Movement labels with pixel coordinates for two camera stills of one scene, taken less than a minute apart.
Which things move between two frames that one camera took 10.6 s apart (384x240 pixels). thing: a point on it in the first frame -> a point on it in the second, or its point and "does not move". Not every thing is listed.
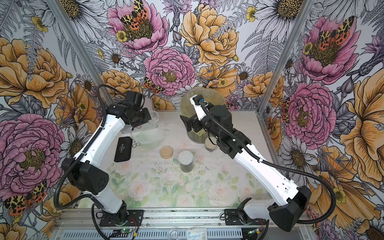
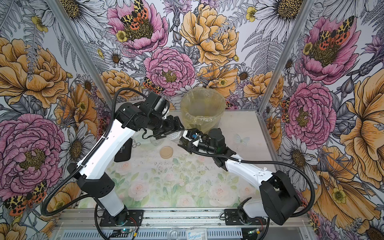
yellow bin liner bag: x=212 y=97 does not move
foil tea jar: x=186 y=159 -> x=175 y=136
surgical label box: x=196 y=234 does not move
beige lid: x=166 y=152 does not move
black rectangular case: x=123 y=149 does not move
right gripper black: x=196 y=122 -> x=189 y=149
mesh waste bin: x=210 y=95 does not move
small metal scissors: x=135 y=144 does not move
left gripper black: x=146 y=116 -> x=171 y=127
